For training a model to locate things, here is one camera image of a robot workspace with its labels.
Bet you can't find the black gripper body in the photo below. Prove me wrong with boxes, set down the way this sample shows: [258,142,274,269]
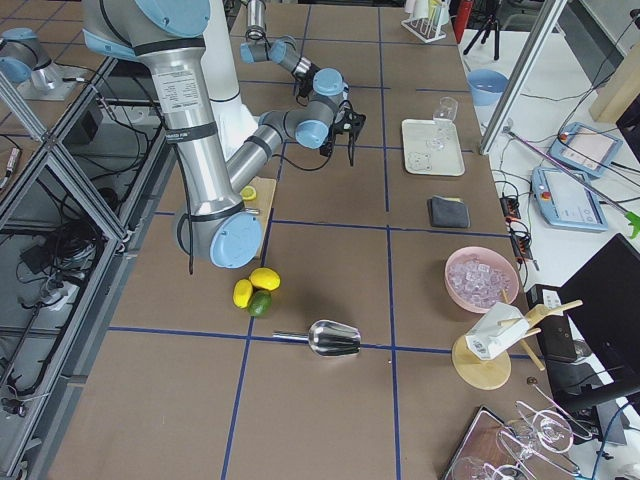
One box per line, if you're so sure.
[328,106,348,141]

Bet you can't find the blue bowl with fork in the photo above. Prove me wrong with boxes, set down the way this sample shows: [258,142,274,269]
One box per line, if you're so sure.
[467,69,509,107]

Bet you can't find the steel ice scoop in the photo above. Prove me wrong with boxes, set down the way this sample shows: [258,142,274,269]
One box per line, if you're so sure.
[272,319,361,357]

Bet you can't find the pink bowl with ice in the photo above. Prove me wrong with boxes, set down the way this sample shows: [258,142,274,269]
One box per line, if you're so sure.
[444,246,520,313]

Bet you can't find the bamboo cutting board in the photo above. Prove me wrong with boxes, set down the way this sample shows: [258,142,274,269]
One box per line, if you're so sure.
[244,176,277,259]

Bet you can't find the cream bear tray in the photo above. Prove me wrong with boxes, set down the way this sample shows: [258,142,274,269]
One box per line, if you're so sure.
[401,119,465,177]

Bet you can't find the clear wine glass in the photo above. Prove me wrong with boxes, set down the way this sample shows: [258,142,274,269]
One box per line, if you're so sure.
[426,96,459,152]

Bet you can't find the lemon half slice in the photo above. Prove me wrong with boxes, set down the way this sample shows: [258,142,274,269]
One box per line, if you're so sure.
[241,185,257,201]

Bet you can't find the grey folded cloth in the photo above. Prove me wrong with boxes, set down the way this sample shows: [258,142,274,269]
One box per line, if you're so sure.
[427,196,470,228]

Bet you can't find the yellow lemon front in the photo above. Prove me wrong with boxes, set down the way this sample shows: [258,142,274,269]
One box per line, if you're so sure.
[249,267,281,291]

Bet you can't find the yellow lemon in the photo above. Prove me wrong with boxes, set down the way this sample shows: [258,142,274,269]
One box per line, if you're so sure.
[232,278,254,309]
[249,267,281,291]

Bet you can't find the red cylinder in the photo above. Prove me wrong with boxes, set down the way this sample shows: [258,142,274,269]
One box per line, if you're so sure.
[453,0,474,43]

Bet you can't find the green lime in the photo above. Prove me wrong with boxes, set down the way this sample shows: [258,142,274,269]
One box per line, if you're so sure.
[247,290,272,317]

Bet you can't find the black tripod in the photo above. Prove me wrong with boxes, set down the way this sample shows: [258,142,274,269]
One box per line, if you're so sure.
[462,0,502,61]

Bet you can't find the yellow lemon rear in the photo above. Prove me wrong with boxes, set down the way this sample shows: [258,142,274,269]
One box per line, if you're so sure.
[232,278,254,309]

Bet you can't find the near teach pendant tablet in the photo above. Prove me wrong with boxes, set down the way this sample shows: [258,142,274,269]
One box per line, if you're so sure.
[531,167,608,233]

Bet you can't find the teach pendant tablet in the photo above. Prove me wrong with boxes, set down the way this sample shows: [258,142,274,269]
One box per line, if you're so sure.
[548,122,623,178]
[531,167,608,233]

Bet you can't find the far teach pendant tablet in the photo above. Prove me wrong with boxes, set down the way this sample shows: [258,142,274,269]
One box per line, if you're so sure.
[548,122,623,178]

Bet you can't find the white cup on stand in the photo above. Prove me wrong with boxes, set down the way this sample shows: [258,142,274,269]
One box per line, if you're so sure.
[464,302,530,361]

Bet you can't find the wooden cup stand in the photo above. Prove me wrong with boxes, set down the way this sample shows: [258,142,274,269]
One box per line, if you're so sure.
[451,300,583,390]

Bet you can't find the rod with green tip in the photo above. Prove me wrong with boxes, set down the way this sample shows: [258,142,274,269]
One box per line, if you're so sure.
[502,126,640,239]

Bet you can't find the black monitor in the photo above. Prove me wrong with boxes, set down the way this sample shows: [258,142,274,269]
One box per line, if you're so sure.
[526,234,639,413]

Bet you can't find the glasses on dark tray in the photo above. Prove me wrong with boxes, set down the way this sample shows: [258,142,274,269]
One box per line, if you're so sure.
[441,398,595,479]

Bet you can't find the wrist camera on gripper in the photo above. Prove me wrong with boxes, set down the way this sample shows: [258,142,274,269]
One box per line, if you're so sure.
[338,100,360,129]

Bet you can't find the white wire cup rack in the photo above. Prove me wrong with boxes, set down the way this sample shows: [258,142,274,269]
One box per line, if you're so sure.
[401,0,450,44]

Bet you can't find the aluminium frame post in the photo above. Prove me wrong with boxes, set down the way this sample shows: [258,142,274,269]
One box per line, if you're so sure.
[479,0,568,155]

